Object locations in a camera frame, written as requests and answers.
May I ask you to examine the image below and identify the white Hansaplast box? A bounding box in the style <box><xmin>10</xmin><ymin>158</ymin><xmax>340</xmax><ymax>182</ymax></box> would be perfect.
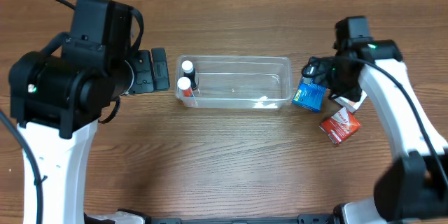
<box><xmin>335</xmin><ymin>91</ymin><xmax>368</xmax><ymax>113</ymax></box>

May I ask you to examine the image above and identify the orange bottle white cap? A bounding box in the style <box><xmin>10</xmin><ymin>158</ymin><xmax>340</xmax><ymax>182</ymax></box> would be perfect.
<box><xmin>177</xmin><ymin>77</ymin><xmax>194</xmax><ymax>98</ymax></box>

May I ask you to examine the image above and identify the black bottle white cap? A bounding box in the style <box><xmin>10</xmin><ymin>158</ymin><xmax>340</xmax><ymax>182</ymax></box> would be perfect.
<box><xmin>181</xmin><ymin>60</ymin><xmax>197</xmax><ymax>90</ymax></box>

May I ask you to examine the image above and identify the blue VapoDrops box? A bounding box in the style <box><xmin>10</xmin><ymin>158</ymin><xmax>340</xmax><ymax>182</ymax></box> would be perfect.
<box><xmin>292</xmin><ymin>77</ymin><xmax>326</xmax><ymax>113</ymax></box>

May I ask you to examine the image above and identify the red Panadol box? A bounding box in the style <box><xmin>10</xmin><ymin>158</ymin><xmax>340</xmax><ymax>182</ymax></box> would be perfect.
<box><xmin>319</xmin><ymin>108</ymin><xmax>361</xmax><ymax>145</ymax></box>

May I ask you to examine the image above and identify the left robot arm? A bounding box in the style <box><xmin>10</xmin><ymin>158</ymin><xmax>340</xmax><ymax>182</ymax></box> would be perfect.
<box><xmin>1</xmin><ymin>0</ymin><xmax>170</xmax><ymax>223</ymax></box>

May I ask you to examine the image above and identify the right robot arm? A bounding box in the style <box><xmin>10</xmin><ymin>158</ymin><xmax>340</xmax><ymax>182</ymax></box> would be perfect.
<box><xmin>302</xmin><ymin>16</ymin><xmax>447</xmax><ymax>224</ymax></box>

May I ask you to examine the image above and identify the clear plastic container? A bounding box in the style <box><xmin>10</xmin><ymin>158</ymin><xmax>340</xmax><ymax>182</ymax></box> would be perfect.
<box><xmin>174</xmin><ymin>55</ymin><xmax>294</xmax><ymax>109</ymax></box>

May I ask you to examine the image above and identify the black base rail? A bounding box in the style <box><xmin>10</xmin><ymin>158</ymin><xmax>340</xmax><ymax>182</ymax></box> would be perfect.
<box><xmin>115</xmin><ymin>213</ymin><xmax>337</xmax><ymax>224</ymax></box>

